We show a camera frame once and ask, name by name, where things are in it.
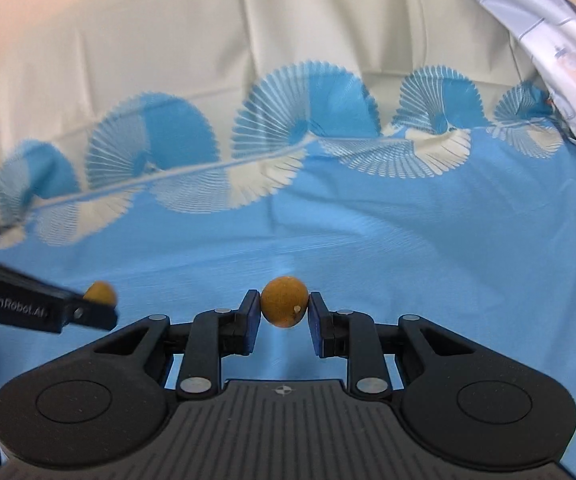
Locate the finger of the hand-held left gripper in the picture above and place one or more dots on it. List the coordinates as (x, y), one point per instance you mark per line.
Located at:
(95, 316)

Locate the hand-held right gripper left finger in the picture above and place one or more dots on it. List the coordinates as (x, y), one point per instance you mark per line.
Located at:
(253, 325)

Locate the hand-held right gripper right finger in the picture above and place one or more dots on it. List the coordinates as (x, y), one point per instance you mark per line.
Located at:
(316, 327)

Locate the yellow-brown longan fruit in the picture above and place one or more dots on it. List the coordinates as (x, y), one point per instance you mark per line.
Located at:
(100, 291)
(284, 302)

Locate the blue and cream fan-print sheet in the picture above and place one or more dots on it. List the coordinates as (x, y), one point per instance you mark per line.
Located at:
(368, 240)

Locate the white patterned cloth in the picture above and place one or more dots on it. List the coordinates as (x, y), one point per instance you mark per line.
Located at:
(558, 45)

